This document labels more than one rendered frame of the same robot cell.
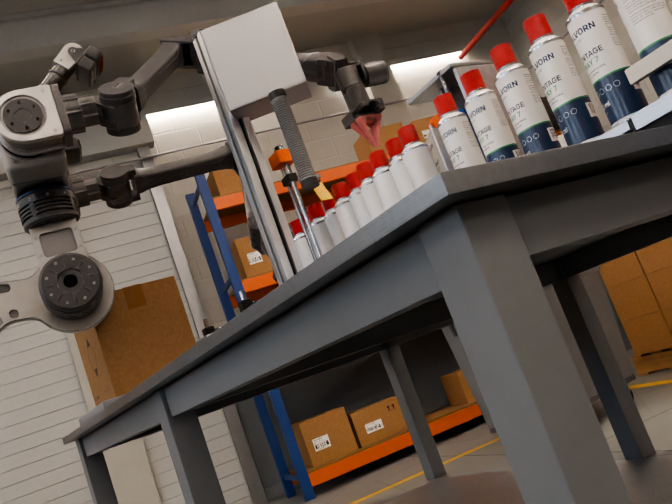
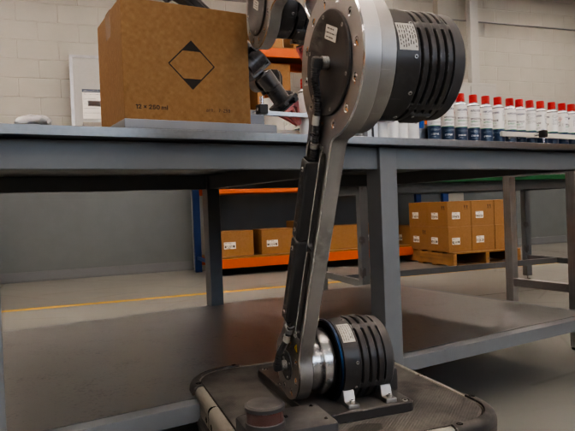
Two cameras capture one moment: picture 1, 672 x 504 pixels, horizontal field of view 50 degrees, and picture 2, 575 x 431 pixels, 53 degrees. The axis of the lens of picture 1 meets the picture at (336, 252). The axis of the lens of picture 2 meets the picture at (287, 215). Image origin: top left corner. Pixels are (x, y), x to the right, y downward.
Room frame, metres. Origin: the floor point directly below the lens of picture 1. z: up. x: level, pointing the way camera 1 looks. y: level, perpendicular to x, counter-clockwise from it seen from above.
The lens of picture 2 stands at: (1.70, 2.02, 0.66)
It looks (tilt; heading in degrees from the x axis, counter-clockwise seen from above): 1 degrees down; 272
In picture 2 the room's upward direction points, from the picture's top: 2 degrees counter-clockwise
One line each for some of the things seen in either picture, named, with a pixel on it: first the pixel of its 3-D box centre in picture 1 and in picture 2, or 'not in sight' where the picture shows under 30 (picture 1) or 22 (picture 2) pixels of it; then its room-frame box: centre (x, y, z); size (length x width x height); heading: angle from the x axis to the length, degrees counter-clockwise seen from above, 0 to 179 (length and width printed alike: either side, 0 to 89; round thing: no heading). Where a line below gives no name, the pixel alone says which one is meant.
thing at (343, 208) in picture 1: (354, 229); not in sight; (1.49, -0.05, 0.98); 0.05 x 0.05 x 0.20
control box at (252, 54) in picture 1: (257, 65); not in sight; (1.45, 0.02, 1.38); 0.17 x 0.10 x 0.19; 87
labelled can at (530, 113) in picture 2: not in sight; (530, 123); (0.68, -0.58, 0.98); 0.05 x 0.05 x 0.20
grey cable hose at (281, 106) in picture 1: (293, 139); not in sight; (1.40, 0.00, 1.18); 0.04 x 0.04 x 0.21
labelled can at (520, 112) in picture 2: not in sight; (519, 122); (0.74, -0.54, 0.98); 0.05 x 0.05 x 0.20
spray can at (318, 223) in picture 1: (329, 247); not in sight; (1.59, 0.01, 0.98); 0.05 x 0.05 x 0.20
